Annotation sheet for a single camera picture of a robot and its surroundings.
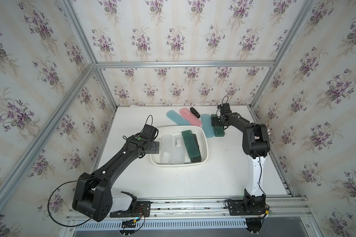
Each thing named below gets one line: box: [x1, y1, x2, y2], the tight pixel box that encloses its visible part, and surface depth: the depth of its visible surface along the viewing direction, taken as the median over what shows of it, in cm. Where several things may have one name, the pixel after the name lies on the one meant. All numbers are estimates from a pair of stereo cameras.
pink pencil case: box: [178, 107, 202, 127], surface depth 116 cm
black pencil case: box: [190, 133, 202, 163], surface depth 90 cm
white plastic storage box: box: [149, 124, 209, 167], surface depth 96 cm
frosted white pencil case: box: [172, 134, 185, 165], surface depth 96 cm
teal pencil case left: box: [166, 110, 191, 126], surface depth 116 cm
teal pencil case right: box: [200, 113, 215, 138], surface depth 112 cm
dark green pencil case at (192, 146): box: [181, 129, 200, 159], surface depth 97 cm
